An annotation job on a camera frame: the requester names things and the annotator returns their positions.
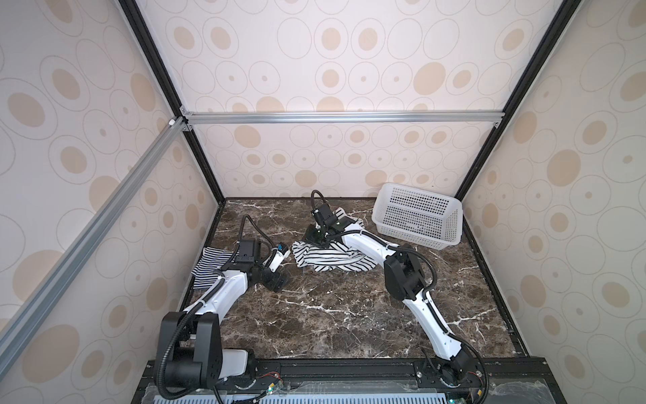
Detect blue white striped tank top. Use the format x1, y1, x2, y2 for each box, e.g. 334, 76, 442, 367
192, 247, 231, 290

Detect white plastic laundry basket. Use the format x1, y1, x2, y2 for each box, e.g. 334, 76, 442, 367
372, 183, 463, 250

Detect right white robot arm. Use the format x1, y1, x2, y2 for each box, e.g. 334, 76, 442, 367
294, 202, 489, 390

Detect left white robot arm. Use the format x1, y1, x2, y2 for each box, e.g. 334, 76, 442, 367
154, 239, 290, 400

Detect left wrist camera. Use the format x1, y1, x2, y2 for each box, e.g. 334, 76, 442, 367
266, 242, 290, 272

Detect back aluminium frame rail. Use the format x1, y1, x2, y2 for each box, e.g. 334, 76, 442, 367
185, 109, 505, 126

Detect aluminium frame rail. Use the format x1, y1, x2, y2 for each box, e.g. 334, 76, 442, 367
185, 109, 505, 126
1, 116, 187, 377

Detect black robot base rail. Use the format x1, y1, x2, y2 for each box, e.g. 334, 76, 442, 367
130, 355, 569, 404

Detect left aluminium frame rail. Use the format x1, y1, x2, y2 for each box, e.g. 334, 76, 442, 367
1, 116, 187, 377

